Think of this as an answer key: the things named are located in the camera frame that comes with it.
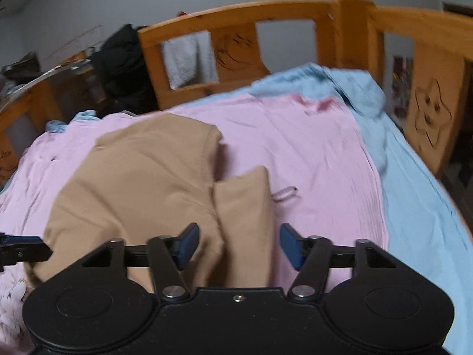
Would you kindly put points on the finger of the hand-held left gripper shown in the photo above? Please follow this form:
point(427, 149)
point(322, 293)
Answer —
point(26, 246)

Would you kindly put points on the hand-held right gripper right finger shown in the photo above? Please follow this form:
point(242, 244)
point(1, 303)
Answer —
point(290, 246)

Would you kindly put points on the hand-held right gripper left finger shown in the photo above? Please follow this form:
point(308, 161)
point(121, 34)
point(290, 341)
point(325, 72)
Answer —
point(187, 244)

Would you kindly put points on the tan zip jacket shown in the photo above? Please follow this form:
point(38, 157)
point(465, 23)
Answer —
point(140, 192)

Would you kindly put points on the pink blanket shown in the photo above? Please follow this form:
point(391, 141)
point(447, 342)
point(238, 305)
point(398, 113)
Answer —
point(314, 155)

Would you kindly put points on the light blue bed sheet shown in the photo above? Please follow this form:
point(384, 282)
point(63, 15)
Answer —
point(417, 210)

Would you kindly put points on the transparent board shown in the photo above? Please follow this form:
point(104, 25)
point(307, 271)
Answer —
point(48, 77)

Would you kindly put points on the light blue blanket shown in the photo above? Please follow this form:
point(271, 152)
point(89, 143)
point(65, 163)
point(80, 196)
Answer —
point(343, 85)

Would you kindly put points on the white towel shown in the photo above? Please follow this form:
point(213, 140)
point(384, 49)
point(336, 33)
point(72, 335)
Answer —
point(188, 61)

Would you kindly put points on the black jacket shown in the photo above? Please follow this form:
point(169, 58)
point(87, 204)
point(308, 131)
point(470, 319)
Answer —
point(120, 66)

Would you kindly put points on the wooden bed frame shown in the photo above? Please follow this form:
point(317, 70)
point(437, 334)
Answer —
point(295, 14)

